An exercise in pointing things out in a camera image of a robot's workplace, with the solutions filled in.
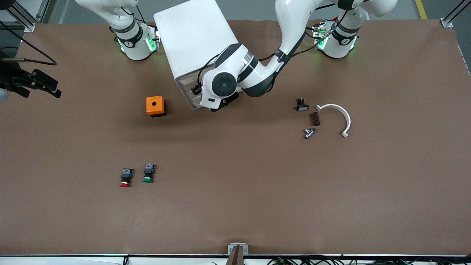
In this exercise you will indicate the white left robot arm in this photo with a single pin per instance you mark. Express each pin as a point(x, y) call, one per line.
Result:
point(294, 22)

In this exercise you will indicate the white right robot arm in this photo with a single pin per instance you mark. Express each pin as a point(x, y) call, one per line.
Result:
point(134, 44)

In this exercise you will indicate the orange button enclosure box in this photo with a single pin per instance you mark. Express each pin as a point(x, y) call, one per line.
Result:
point(151, 108)

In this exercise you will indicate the white curved plastic bracket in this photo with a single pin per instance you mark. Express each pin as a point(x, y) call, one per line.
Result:
point(347, 119)

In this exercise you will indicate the silver metal fitting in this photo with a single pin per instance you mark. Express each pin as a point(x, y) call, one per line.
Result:
point(309, 133)

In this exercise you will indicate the grey metal bracket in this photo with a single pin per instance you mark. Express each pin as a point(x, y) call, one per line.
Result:
point(244, 247)

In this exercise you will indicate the white drawer cabinet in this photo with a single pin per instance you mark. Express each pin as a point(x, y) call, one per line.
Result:
point(195, 36)

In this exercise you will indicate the dark camera mount bar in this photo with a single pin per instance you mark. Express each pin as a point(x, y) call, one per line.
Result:
point(235, 257)

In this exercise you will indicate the brown terminal block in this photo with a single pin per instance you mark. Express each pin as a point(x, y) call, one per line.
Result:
point(316, 119)

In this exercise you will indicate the aluminium frame post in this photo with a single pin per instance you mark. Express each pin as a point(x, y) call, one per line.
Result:
point(28, 26)
point(446, 23)

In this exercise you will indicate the green push button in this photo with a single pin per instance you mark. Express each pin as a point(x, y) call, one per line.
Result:
point(148, 170)

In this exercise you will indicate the red push button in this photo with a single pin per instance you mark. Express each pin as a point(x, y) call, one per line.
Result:
point(126, 173)

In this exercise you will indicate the black switch with white face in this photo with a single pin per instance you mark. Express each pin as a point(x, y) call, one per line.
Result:
point(302, 106)

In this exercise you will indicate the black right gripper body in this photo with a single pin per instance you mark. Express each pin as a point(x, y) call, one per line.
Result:
point(11, 76)

